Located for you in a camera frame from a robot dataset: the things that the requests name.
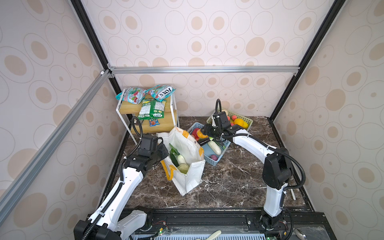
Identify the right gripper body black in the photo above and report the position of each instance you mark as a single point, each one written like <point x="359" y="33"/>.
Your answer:
<point x="213" y="131"/>

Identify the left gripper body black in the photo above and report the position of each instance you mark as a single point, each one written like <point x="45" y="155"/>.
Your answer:
<point x="159" y="152"/>

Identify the green leafy lettuce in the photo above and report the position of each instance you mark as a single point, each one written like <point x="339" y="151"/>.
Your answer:
<point x="174" y="151"/>

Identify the long green cucumber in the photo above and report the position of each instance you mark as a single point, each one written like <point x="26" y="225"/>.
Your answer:
<point x="174" y="160"/>

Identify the orange fruit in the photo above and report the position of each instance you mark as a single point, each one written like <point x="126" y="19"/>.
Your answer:
<point x="201" y="135"/>

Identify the white radish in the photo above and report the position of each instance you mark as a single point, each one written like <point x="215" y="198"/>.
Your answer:
<point x="215" y="148"/>
<point x="181" y="160"/>

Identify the white grocery bag yellow handles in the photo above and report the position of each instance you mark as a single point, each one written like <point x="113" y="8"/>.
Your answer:
<point x="193" y="153"/>

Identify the green cabbage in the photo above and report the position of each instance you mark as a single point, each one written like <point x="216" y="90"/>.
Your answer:
<point x="183" y="168"/>

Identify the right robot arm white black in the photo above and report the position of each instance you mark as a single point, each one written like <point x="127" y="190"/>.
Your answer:
<point x="281" y="171"/>

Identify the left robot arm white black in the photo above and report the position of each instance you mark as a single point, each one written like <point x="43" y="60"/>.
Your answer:
<point x="120" y="192"/>

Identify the red green candy bag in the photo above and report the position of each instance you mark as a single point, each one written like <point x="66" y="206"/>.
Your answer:
<point x="133" y="95"/>

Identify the teal Fox's candy bag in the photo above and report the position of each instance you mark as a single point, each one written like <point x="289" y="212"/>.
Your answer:
<point x="160" y="92"/>

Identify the green plastic fruit basket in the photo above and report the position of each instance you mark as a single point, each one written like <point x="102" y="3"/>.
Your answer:
<point x="233" y="119"/>

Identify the blue plastic vegetable basket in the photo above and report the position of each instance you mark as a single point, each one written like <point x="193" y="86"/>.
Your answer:
<point x="224" y="144"/>

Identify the small blue red candy packet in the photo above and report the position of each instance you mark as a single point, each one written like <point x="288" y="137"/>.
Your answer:
<point x="154" y="122"/>

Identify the green snack packet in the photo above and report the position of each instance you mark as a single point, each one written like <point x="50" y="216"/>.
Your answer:
<point x="152" y="109"/>

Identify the white pen on table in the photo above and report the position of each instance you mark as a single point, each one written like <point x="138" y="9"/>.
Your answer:
<point x="293" y="194"/>

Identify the white wire wooden shelf rack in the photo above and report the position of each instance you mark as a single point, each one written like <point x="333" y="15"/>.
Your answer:
<point x="126" y="111"/>

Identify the horizontal aluminium frame bar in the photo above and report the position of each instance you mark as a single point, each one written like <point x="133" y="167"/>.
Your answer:
<point x="201" y="70"/>

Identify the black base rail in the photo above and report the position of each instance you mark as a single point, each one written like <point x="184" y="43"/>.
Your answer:
<point x="212" y="224"/>

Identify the left slanted aluminium frame bar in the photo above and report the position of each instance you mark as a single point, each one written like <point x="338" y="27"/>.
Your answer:
<point x="23" y="181"/>

